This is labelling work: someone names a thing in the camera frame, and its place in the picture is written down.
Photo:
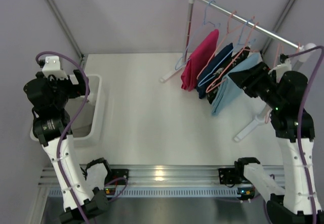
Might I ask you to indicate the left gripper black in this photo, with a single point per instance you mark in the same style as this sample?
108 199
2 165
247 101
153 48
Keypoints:
81 82

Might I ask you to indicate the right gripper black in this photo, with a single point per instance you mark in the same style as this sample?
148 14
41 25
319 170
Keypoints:
247 77

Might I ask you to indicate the pink wire hanger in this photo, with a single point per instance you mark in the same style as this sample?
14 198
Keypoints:
278 54

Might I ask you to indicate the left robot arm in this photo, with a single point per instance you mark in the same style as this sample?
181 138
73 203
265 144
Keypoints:
83 192

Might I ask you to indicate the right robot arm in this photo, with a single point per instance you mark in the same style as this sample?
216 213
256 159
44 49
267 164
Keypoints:
297 201

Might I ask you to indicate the light blue trousers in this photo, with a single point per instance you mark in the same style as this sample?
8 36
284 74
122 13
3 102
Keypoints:
227 91

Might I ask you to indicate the black patterned trousers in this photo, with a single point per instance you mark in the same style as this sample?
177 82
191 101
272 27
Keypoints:
212 95

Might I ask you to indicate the navy blue trousers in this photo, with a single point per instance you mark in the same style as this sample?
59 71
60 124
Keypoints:
213 69

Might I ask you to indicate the magenta trousers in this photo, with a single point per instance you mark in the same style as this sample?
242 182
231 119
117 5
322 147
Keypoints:
198 60

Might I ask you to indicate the blue hanger far left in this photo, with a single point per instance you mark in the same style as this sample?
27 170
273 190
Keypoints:
202 29

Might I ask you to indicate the white plastic basket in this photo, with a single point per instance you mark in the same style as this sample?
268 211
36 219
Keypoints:
88 117

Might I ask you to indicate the white metal clothes rack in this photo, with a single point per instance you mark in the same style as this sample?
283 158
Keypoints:
258 119

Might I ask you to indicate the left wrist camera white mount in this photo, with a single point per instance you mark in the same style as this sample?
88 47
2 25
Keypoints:
52 67

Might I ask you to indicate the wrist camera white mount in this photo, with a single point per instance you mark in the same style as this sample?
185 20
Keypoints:
52 67
284 66

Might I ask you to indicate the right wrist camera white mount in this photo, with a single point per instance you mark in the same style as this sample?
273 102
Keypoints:
284 66

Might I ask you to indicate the aluminium mounting rail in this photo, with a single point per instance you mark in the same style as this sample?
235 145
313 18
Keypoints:
167 176

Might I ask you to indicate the white slotted cable duct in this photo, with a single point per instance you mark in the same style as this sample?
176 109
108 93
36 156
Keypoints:
180 192

